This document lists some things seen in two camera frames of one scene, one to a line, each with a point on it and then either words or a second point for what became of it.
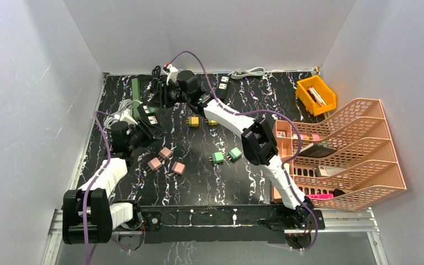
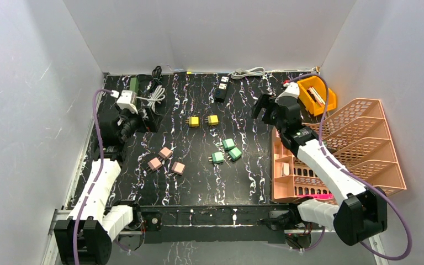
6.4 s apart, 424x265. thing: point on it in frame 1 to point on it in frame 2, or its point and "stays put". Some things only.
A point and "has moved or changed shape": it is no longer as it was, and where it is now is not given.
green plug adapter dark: [217, 158] stays put
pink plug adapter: [154, 164] stays put
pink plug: [165, 153] stays put
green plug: [152, 109] has moved or changed shape
